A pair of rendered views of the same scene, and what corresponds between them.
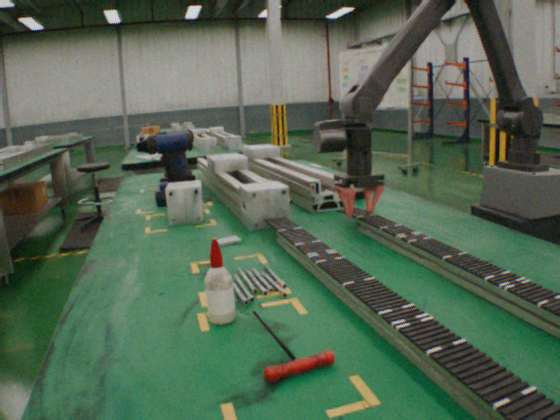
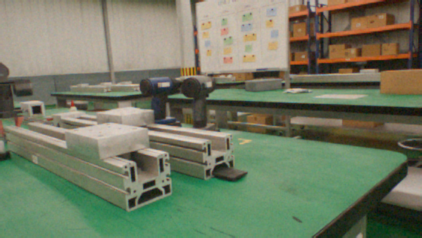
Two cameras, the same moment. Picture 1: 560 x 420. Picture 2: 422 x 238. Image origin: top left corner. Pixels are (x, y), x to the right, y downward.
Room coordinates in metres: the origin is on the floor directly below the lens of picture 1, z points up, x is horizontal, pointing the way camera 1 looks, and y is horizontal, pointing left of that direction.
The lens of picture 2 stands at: (2.45, -0.04, 1.02)
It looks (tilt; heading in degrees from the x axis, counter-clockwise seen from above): 9 degrees down; 152
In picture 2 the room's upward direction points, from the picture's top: 4 degrees counter-clockwise
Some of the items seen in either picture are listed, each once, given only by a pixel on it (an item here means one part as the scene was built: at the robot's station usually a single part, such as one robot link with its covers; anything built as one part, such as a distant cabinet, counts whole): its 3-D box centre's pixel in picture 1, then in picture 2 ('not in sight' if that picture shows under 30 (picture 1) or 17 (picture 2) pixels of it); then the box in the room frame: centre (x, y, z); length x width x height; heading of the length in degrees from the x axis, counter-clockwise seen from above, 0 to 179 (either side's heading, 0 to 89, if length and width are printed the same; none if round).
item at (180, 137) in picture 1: (162, 170); (167, 106); (1.33, 0.36, 0.89); 0.20 x 0.08 x 0.22; 108
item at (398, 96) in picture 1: (374, 108); not in sight; (6.92, -1.58, 0.97); 1.51 x 0.50 x 1.95; 35
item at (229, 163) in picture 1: (226, 166); (125, 122); (1.46, 0.17, 0.87); 0.16 x 0.11 x 0.07; 17
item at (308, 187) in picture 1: (281, 175); (65, 151); (1.52, -0.01, 0.82); 0.80 x 0.10 x 0.09; 17
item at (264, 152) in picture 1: (261, 154); (106, 144); (1.75, 0.06, 0.87); 0.16 x 0.11 x 0.07; 17
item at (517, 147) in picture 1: (523, 153); not in sight; (1.06, -0.66, 0.93); 0.12 x 0.09 x 0.08; 24
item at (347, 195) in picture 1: (354, 197); (12, 123); (0.96, -0.17, 0.85); 0.07 x 0.07 x 0.09; 17
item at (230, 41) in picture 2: not in sight; (240, 70); (-1.04, 2.25, 0.97); 1.50 x 0.50 x 1.95; 15
